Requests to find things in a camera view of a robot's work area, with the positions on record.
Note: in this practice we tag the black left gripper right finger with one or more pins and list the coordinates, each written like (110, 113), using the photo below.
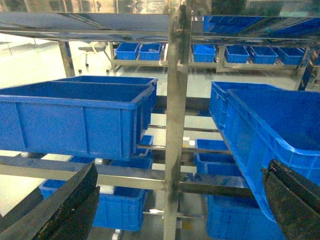
(293, 200)

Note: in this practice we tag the stainless steel shelf rack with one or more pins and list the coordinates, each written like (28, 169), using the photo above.
(183, 22)

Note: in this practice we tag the blue bin bottom left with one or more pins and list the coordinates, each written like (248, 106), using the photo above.
(121, 210)

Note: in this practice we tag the blue bin bottom right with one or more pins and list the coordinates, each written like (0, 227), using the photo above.
(237, 218)

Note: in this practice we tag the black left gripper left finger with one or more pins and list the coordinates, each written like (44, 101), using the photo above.
(67, 214)

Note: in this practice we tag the grey chair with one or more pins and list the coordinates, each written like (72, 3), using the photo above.
(94, 48)

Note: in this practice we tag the blue bin tilted right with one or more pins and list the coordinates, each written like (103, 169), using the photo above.
(262, 125)

